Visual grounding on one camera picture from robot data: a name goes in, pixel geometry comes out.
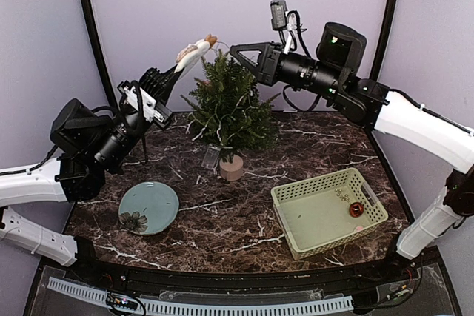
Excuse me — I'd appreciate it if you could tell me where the white snowman ornament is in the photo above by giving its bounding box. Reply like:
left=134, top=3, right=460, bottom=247
left=174, top=34, right=218, bottom=75

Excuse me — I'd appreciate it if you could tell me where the clear fairy light string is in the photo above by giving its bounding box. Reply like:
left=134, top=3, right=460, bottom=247
left=187, top=82, right=260, bottom=147

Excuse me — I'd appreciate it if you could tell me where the small green christmas tree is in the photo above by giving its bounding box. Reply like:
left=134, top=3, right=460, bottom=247
left=181, top=50, right=278, bottom=161

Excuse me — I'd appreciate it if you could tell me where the clear battery box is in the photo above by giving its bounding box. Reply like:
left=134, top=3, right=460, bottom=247
left=201, top=144, right=221, bottom=170

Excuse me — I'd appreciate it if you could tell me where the green perforated plastic basket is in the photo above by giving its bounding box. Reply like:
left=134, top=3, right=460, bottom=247
left=270, top=168, right=388, bottom=260

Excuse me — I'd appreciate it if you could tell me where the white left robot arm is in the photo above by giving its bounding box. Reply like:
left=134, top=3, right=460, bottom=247
left=1, top=64, right=187, bottom=283

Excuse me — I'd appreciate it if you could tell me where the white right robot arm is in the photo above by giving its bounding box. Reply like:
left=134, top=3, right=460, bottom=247
left=230, top=22, right=473, bottom=282

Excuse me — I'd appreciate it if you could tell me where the pink tree pot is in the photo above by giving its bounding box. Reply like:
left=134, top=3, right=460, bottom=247
left=219, top=155, right=244, bottom=181

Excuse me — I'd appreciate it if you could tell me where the teal flower plate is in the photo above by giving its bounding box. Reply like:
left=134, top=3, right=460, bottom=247
left=118, top=181, right=180, bottom=235

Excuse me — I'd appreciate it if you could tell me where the small silver bell cluster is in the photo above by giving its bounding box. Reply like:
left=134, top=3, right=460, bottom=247
left=335, top=189, right=351, bottom=203

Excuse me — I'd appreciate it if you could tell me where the red ball ornament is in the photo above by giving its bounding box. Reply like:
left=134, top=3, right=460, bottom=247
left=349, top=202, right=364, bottom=218

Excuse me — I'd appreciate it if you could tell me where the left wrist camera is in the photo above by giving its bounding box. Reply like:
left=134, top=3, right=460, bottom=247
left=118, top=81, right=173, bottom=127

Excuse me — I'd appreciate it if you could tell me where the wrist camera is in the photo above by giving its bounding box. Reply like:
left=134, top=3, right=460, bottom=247
left=118, top=81, right=173, bottom=127
left=270, top=0, right=310, bottom=56

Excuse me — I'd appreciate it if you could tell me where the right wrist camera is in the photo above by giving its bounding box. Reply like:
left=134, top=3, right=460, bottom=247
left=270, top=0, right=310, bottom=56

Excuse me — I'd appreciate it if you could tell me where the black left corner post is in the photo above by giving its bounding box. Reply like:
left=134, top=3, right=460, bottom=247
left=80, top=0, right=119, bottom=109

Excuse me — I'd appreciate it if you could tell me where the black corner post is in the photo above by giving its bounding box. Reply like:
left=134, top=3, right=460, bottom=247
left=80, top=0, right=119, bottom=109
left=369, top=0, right=397, bottom=81

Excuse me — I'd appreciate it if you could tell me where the black right corner post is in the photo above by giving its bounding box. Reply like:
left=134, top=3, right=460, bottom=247
left=369, top=0, right=397, bottom=81

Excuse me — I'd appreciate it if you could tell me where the white slotted cable duct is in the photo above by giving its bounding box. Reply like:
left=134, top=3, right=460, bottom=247
left=47, top=277, right=354, bottom=315

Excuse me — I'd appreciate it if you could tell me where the black front rail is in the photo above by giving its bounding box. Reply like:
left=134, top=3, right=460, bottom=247
left=35, top=251, right=424, bottom=295

